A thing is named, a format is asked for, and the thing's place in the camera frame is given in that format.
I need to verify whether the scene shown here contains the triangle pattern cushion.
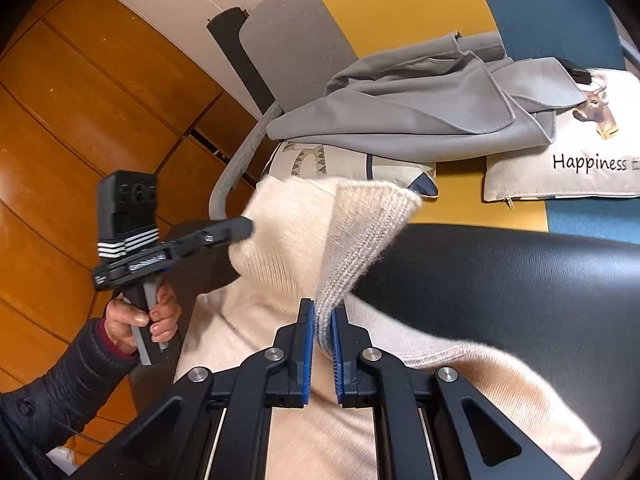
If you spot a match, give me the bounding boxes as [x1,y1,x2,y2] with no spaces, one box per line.
[262,140,440,198]

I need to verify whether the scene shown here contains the orange wooden wardrobe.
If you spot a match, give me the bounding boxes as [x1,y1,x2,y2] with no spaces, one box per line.
[0,0,266,461]

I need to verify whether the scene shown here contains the deer print cushion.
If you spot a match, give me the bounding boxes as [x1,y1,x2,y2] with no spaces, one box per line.
[482,67,640,203]

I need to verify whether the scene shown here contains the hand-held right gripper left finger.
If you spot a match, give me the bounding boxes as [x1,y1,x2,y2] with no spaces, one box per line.
[107,297,316,480]

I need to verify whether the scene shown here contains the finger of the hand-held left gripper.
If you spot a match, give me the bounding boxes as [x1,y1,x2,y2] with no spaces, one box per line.
[165,216,255,262]

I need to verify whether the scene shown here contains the person's left hand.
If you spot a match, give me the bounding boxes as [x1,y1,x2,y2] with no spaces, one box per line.
[104,282,182,354]

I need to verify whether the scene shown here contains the grey jacket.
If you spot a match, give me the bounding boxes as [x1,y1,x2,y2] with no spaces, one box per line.
[265,30,586,161]

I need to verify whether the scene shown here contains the grey yellow blue sofa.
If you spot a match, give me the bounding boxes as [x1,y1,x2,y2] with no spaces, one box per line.
[210,0,640,233]

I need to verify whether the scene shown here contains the cream knit sweater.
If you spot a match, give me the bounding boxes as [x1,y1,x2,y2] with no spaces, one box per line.
[172,175,601,480]

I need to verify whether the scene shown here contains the person's left forearm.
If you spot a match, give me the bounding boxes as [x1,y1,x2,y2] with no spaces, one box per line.
[0,317,142,480]

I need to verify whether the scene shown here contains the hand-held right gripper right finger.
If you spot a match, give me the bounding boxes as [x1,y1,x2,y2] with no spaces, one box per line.
[330,305,576,480]

